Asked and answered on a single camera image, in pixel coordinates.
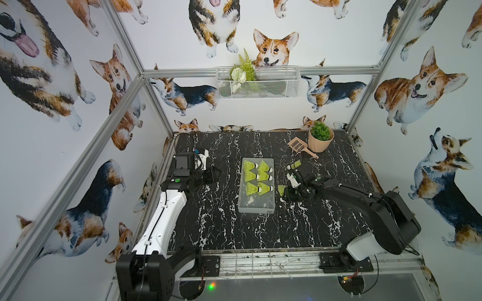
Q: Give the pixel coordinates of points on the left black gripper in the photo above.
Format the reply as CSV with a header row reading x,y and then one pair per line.
x,y
207,175

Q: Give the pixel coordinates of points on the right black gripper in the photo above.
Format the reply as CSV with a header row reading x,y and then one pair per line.
x,y
288,194

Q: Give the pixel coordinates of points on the green shuttlecock four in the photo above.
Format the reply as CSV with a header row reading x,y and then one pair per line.
x,y
294,165

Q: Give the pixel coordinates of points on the green shuttlecock five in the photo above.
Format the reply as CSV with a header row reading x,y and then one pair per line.
x,y
281,190

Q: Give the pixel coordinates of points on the green shuttlecock eight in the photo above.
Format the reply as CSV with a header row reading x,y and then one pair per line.
x,y
264,188

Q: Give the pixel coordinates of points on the green shuttlecock seven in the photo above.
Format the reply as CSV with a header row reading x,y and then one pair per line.
x,y
263,176

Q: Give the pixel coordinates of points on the green shuttlecock one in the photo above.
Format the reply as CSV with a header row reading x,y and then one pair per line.
x,y
264,167

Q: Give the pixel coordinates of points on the green shuttlecock two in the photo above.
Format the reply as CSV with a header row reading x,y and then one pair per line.
x,y
248,166

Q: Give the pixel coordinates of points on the green shuttlecock six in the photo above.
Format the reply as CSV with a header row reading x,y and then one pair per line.
x,y
250,176

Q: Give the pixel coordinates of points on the green shuttlecock three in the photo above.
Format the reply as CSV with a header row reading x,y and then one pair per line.
x,y
251,189

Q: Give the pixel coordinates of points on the clear plastic storage box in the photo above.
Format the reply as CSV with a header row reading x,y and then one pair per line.
x,y
256,204

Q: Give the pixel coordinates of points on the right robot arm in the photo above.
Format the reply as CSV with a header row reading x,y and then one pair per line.
x,y
392,224

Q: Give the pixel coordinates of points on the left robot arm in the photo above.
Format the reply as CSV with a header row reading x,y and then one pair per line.
x,y
147,272

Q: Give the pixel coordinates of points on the pink slotted scoop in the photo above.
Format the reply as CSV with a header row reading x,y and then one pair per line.
x,y
299,146

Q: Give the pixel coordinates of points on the pink pot with succulent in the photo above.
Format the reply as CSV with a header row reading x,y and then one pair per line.
x,y
320,137

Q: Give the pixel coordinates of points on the green fern plant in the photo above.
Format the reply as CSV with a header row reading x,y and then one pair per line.
x,y
243,72

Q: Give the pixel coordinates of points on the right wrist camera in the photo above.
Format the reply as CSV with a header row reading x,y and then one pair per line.
x,y
293,180

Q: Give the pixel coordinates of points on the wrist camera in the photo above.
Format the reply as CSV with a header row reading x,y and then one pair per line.
x,y
186,164
293,180

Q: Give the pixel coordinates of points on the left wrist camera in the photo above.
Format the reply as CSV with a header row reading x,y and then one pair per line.
x,y
186,164

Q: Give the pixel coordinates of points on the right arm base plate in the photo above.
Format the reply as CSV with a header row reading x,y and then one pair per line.
x,y
342,262

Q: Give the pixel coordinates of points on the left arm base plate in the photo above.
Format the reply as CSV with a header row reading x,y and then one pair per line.
x,y
207,266

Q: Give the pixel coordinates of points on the white wire wall basket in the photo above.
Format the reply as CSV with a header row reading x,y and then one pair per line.
x,y
272,83

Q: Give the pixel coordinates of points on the aluminium front rail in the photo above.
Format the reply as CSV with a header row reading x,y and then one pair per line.
x,y
295,264

